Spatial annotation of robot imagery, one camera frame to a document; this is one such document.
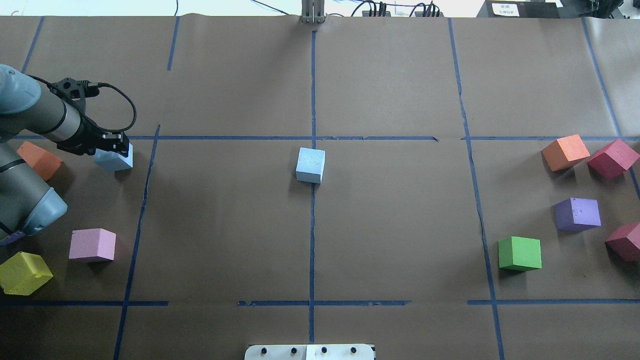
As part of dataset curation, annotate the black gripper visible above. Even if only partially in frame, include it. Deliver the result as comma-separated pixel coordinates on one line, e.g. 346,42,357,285
56,118,130,157

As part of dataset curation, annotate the light blue block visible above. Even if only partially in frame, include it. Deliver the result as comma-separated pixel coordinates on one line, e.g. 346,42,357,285
295,147,326,184
93,143,134,173

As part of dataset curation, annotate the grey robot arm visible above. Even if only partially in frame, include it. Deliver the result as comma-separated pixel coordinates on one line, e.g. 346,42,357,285
0,64,133,245

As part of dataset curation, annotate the orange foam block left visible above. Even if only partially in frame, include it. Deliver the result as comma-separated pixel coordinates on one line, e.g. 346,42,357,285
16,141,63,182

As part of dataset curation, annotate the orange foam block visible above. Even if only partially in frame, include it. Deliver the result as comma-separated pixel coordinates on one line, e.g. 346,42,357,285
16,141,63,182
541,134,591,172

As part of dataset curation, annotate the blue tape line left vertical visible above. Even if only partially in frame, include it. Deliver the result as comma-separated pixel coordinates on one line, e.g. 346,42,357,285
113,124,162,360

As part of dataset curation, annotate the blue tape line vertical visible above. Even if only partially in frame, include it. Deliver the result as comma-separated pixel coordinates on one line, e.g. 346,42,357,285
113,124,162,360
308,30,318,344

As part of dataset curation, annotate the blue tape line upper horizontal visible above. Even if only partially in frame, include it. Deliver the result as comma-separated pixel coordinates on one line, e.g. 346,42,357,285
10,134,640,143

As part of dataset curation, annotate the pink foam block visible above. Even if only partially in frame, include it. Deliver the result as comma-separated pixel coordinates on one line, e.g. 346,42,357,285
68,228,117,263

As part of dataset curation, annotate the purple foam block left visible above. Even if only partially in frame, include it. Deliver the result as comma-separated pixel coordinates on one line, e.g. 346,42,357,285
0,230,26,248

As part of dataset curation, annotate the purple foam block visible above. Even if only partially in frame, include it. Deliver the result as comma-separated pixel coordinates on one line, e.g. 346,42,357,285
0,230,26,248
552,197,602,232

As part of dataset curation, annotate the yellow-green foam block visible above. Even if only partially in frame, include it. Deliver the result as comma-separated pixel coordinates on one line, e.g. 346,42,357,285
0,251,54,296

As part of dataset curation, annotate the blue tape line short upper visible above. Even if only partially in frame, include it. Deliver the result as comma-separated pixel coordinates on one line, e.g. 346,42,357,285
166,16,181,71

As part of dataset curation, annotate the blue tape line centre vertical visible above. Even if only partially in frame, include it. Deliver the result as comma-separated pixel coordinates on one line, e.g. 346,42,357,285
308,30,318,344

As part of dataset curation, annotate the white plate with knobs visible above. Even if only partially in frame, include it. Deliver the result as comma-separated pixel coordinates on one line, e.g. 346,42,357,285
244,343,377,360

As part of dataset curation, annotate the black box with label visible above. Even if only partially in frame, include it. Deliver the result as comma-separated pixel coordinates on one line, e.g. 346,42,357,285
476,0,570,19

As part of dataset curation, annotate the green foam block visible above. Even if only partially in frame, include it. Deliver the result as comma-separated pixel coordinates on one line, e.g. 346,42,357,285
497,235,543,272

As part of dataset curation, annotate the orange foam block right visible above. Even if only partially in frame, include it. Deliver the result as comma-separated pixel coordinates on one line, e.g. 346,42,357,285
541,134,591,172

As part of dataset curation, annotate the purple foam block right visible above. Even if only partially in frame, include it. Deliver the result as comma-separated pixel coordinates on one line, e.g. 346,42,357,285
552,197,602,232

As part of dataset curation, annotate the maroon foam block upper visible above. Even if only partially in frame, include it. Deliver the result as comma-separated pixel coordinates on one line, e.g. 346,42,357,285
587,139,640,180

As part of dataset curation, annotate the maroon foam block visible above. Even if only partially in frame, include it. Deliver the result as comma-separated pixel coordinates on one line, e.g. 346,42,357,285
605,222,640,262
587,139,640,180

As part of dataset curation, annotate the maroon foam block lower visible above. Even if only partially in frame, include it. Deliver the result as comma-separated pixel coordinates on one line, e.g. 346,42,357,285
605,222,640,262

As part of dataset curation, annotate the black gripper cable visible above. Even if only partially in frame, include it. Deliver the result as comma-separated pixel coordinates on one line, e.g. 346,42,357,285
27,74,138,134

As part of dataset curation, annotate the metal post at table edge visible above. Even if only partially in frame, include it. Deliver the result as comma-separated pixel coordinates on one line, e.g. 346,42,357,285
300,0,326,24

